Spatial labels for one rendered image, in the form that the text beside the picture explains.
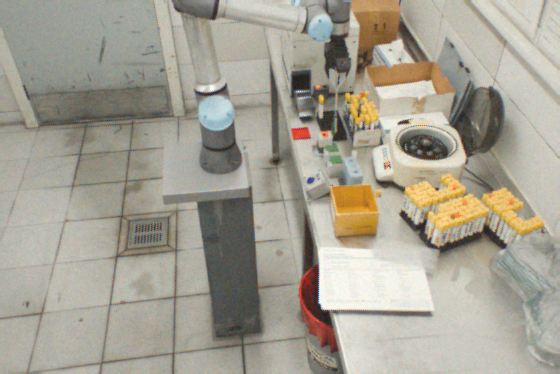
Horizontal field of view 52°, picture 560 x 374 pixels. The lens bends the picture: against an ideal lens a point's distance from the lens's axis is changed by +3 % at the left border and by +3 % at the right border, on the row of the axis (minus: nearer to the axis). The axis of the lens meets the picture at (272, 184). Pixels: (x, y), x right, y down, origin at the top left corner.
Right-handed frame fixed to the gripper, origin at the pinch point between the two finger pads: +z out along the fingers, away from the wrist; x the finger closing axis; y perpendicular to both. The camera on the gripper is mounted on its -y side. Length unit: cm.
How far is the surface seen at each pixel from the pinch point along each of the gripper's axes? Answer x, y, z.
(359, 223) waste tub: 4, -53, 16
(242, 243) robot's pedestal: 40, -24, 50
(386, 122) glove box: -18.6, -3.9, 15.3
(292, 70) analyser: 11.6, 29.5, 8.8
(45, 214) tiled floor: 144, 69, 107
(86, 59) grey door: 121, 156, 62
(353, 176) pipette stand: 1.6, -35.8, 11.9
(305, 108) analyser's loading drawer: 9.2, 12.4, 16.2
